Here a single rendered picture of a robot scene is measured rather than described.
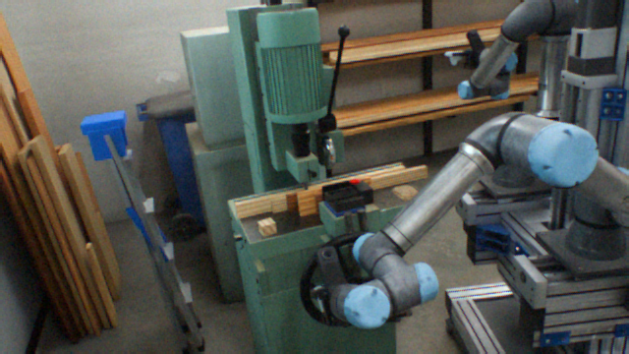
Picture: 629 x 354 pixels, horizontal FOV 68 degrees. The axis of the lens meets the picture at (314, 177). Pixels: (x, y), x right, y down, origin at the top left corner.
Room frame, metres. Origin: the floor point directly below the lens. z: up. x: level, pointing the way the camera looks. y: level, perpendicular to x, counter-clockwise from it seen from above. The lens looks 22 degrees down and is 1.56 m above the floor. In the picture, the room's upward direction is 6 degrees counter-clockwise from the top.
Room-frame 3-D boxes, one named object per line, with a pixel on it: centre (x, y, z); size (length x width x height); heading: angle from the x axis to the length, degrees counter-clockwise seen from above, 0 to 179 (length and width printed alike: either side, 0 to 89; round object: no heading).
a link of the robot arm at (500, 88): (1.90, -0.78, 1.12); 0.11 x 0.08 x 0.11; 106
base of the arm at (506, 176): (1.61, -0.74, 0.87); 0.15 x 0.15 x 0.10
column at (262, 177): (1.69, 0.12, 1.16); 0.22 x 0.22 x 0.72; 17
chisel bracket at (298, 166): (1.43, 0.04, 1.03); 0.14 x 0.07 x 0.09; 17
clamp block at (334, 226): (1.25, -0.09, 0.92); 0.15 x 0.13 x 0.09; 107
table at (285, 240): (1.33, -0.06, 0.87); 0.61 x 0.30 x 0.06; 107
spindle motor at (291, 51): (1.41, 0.03, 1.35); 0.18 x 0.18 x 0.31
